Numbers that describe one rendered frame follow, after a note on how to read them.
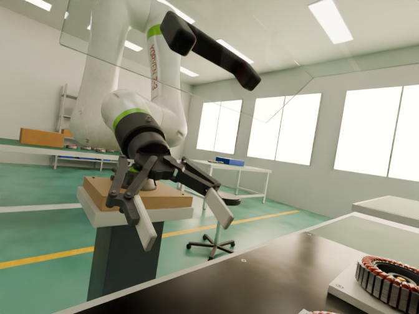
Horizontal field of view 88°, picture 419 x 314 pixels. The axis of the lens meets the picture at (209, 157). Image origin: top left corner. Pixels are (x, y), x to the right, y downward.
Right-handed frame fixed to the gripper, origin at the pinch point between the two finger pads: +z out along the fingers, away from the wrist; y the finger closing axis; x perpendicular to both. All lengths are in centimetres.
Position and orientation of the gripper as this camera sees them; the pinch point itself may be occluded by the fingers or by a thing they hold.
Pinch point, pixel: (192, 226)
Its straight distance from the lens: 32.8
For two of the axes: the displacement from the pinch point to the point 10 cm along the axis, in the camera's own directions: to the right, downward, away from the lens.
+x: 4.0, -8.0, -4.4
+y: -7.6, -0.2, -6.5
